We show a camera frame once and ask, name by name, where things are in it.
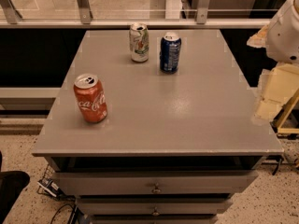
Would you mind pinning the top drawer metal knob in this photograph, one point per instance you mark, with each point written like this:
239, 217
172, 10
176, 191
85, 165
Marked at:
156, 189

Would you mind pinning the drawer metal knob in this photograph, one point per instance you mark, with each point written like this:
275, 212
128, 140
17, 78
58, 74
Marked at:
155, 212
156, 189

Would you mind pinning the yellow frame stand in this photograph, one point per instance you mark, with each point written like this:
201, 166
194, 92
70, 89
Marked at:
286, 112

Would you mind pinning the top grey drawer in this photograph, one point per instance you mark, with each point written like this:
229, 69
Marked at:
135, 183

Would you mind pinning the white green 7up can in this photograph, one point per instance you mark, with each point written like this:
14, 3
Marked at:
139, 42

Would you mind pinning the blue Pepsi can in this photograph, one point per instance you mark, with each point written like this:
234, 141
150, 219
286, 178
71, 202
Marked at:
169, 53

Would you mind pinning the metal window railing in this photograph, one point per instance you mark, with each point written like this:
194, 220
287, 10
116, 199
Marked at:
95, 14

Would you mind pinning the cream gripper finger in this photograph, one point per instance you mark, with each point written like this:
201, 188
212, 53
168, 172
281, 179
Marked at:
275, 88
258, 40

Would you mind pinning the red Coca-Cola can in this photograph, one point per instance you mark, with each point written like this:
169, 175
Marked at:
90, 97

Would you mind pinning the power strip on floor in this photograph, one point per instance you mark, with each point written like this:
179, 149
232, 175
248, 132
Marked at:
49, 186

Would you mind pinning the grey drawer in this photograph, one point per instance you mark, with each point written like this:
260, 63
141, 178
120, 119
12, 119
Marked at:
144, 206
135, 183

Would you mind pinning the grey drawer cabinet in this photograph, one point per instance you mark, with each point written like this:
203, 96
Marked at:
198, 119

